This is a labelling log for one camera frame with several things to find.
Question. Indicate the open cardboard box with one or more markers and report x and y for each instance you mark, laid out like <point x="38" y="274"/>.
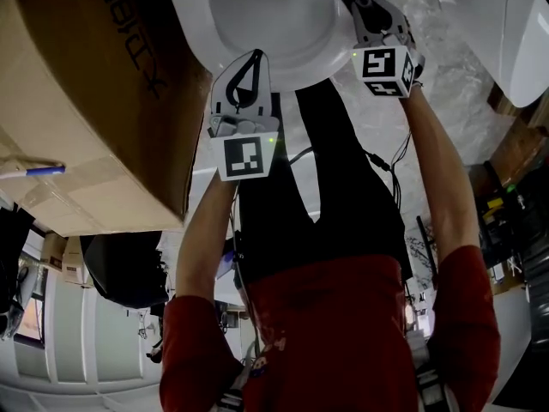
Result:
<point x="77" y="264"/>

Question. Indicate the black office chair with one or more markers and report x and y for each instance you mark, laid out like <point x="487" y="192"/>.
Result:
<point x="124" y="268"/>

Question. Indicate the black metal table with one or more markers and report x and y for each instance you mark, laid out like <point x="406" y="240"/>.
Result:
<point x="506" y="230"/>

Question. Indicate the person's red shirt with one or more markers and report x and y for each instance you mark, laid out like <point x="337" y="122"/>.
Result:
<point x="334" y="337"/>

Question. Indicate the wooden step platform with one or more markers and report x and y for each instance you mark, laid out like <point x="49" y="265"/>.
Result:
<point x="519" y="144"/>

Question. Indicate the small cardboard box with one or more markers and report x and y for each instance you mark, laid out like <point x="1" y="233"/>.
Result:
<point x="53" y="251"/>

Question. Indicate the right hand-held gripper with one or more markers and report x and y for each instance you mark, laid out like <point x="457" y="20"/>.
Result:
<point x="379" y="64"/>

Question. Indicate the person's black trousers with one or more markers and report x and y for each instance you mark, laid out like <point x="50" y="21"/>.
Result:
<point x="334" y="187"/>

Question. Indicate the person's left forearm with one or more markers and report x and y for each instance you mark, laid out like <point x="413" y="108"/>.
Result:
<point x="201" y="238"/>

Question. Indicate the person's right forearm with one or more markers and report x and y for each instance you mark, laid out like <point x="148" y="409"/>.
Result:
<point x="446" y="187"/>

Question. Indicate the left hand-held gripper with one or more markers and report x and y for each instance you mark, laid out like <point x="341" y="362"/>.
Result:
<point x="242" y="157"/>

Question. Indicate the white toilet bowl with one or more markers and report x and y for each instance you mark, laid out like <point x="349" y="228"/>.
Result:
<point x="274" y="15"/>

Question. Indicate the large cardboard box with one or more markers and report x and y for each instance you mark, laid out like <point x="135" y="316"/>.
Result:
<point x="86" y="101"/>

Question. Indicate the white egg-shaped smart toilet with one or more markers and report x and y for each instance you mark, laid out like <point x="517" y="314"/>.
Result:
<point x="523" y="50"/>

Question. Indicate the white blue toilet brush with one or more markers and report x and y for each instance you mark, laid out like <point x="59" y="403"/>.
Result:
<point x="43" y="171"/>

